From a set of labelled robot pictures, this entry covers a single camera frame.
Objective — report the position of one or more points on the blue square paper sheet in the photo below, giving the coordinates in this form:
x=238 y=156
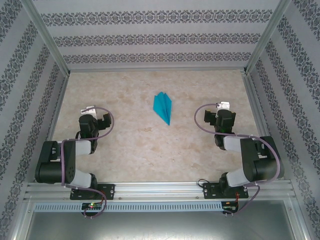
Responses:
x=163 y=107

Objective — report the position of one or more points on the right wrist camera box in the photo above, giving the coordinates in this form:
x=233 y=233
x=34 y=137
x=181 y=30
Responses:
x=223 y=105

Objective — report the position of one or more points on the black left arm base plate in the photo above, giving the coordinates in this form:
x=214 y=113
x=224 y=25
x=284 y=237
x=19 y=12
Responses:
x=110 y=191

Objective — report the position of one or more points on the circuit board with green light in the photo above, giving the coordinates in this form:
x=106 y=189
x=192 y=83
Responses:
x=92 y=206

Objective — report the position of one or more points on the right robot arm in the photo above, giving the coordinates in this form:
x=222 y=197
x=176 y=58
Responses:
x=262 y=162

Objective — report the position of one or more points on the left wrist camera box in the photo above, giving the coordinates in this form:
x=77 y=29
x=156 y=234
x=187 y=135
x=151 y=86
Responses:
x=90 y=111

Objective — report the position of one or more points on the aluminium mounting rail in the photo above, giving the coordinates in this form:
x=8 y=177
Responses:
x=160 y=190

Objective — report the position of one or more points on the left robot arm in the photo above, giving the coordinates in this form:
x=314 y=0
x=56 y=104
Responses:
x=52 y=160

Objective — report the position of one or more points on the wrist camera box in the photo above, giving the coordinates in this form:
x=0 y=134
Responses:
x=223 y=105
x=90 y=111

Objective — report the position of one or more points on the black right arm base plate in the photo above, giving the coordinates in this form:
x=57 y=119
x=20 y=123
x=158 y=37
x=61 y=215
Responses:
x=208 y=191

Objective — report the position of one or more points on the small circuit board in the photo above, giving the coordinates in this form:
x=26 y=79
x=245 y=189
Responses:
x=230 y=208

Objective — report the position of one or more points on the aluminium frame post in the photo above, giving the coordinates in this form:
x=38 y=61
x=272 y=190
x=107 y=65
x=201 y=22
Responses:
x=47 y=37
x=267 y=35

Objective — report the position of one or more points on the grey metal sheet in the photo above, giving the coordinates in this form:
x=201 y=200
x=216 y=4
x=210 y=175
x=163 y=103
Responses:
x=160 y=226

